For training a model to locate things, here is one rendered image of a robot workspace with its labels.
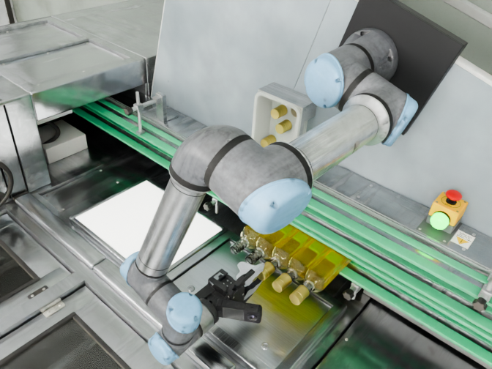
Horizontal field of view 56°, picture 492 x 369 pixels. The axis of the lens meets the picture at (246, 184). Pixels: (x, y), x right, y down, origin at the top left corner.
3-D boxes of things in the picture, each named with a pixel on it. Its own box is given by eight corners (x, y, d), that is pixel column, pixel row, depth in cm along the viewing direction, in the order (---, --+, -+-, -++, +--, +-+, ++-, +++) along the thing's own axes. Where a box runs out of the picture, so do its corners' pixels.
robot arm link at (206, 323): (203, 322, 106) (203, 344, 111) (217, 310, 109) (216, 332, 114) (181, 304, 110) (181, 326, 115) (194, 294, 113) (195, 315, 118)
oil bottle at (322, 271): (340, 247, 140) (299, 286, 126) (343, 233, 136) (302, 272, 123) (356, 256, 137) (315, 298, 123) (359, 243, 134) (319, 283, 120)
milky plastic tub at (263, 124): (266, 141, 159) (250, 151, 154) (271, 81, 146) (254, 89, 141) (307, 162, 151) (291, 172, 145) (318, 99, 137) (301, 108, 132)
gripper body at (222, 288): (223, 266, 121) (189, 291, 114) (248, 282, 117) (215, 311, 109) (222, 285, 126) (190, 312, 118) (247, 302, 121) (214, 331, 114)
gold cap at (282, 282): (279, 272, 125) (269, 281, 122) (288, 272, 123) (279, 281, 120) (284, 283, 126) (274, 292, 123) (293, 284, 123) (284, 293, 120)
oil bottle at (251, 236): (280, 211, 151) (236, 244, 137) (281, 198, 148) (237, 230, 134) (293, 220, 148) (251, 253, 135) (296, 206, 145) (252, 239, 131)
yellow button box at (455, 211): (435, 209, 127) (425, 222, 123) (444, 188, 123) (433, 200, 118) (460, 221, 124) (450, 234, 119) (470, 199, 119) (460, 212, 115)
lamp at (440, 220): (430, 221, 121) (425, 226, 119) (435, 207, 119) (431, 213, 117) (446, 229, 119) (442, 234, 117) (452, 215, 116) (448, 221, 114)
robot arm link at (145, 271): (175, 101, 77) (106, 281, 104) (220, 140, 73) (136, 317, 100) (219, 94, 86) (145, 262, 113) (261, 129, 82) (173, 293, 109)
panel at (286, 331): (147, 182, 180) (69, 223, 159) (146, 176, 178) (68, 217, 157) (345, 312, 135) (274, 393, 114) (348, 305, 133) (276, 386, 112)
